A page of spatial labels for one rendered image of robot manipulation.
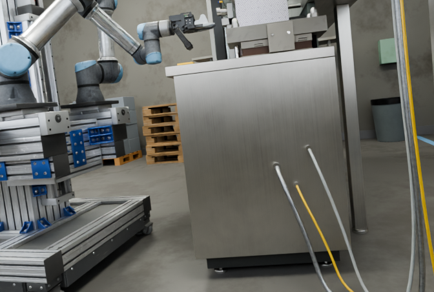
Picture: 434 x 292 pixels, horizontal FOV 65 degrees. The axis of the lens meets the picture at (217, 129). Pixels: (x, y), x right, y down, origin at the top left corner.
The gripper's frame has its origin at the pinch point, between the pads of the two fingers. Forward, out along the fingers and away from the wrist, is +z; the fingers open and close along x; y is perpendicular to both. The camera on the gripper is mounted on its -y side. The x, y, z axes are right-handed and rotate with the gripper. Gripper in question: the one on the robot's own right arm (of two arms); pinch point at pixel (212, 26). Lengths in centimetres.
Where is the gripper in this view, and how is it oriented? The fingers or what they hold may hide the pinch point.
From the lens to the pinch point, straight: 166.7
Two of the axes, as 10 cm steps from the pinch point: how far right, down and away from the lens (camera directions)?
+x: 1.0, -0.8, 9.9
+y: -1.1, -9.9, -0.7
